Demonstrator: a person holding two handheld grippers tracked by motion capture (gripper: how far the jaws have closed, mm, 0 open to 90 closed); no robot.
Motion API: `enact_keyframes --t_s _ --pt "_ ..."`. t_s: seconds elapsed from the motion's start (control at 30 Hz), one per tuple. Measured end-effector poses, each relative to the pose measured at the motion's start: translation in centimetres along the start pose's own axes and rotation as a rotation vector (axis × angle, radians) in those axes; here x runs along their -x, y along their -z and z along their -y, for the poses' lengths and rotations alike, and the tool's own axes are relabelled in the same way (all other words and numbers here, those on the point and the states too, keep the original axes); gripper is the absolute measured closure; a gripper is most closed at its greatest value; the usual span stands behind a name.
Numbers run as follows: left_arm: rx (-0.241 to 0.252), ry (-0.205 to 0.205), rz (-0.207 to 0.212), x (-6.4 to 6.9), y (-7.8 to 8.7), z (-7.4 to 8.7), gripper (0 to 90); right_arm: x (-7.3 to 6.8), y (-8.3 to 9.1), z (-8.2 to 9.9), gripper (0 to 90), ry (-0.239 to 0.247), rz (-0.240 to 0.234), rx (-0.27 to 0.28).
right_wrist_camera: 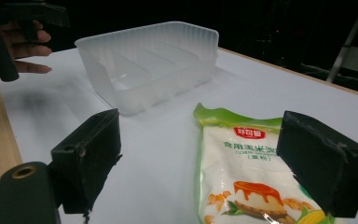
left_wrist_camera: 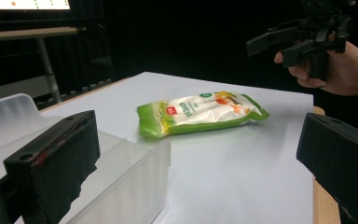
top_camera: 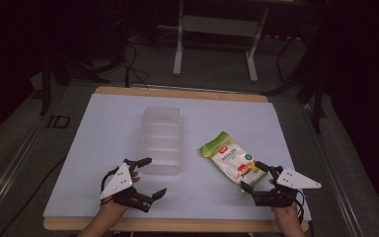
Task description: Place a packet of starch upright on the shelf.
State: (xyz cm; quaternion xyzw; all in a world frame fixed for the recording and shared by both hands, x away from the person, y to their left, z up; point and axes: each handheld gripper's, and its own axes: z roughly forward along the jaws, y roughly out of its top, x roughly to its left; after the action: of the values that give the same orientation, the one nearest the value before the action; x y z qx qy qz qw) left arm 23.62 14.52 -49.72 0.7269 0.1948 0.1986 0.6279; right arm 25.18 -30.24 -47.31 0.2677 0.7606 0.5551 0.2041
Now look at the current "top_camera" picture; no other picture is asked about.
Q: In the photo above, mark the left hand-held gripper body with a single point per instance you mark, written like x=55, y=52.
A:
x=118, y=184

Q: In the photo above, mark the white table mat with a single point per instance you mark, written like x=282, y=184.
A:
x=105, y=138

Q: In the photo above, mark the metal floor rail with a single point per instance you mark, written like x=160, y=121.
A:
x=335, y=177
x=10, y=168

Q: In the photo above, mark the person's left hand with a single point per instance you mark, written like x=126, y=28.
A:
x=118, y=205

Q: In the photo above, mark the clear plastic container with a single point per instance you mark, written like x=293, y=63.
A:
x=161, y=141

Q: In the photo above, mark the white metal desk frame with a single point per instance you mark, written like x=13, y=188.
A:
x=217, y=26

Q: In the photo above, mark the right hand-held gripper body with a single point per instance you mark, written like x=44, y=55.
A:
x=294, y=180

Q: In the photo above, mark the black metal stand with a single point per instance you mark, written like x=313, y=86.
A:
x=312, y=89
x=51, y=75

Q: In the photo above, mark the person's right hand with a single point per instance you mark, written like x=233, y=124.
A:
x=286, y=212

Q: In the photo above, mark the green and white snack packet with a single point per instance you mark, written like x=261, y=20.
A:
x=232, y=158

